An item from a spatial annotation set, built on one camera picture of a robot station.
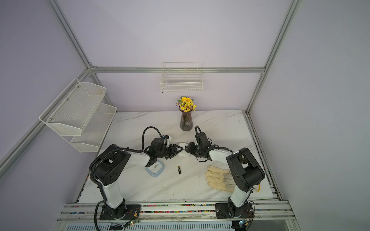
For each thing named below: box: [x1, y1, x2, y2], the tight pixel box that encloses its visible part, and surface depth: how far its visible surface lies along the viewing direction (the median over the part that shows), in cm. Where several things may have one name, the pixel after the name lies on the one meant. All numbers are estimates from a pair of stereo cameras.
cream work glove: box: [205, 165, 236, 193], surface depth 85 cm
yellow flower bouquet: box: [175, 96, 198, 113], surface depth 94 cm
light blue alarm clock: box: [145, 160, 164, 178], surface depth 86 cm
